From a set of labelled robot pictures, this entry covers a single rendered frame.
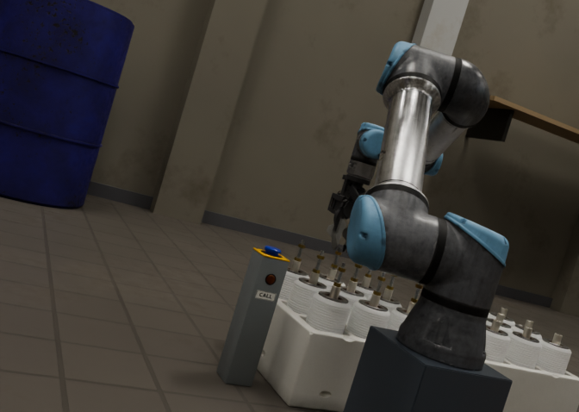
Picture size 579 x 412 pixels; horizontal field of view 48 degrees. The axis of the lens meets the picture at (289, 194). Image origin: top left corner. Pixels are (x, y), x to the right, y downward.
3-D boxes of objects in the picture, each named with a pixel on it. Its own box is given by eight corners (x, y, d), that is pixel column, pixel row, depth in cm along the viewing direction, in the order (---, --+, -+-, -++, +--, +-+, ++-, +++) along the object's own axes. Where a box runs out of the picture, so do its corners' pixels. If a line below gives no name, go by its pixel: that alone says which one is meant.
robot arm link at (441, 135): (517, 64, 133) (438, 150, 180) (465, 47, 133) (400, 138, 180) (507, 113, 130) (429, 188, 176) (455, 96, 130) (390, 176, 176)
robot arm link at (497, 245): (501, 315, 106) (526, 235, 105) (421, 291, 105) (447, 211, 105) (479, 299, 118) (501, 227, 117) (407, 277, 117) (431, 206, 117)
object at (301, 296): (290, 357, 163) (311, 288, 162) (267, 341, 170) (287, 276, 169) (317, 357, 170) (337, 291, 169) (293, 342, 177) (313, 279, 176)
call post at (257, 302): (252, 387, 154) (289, 262, 153) (224, 383, 151) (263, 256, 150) (241, 375, 161) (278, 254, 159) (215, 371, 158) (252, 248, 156)
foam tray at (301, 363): (421, 422, 166) (443, 355, 165) (288, 406, 149) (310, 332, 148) (348, 360, 201) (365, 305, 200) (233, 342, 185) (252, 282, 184)
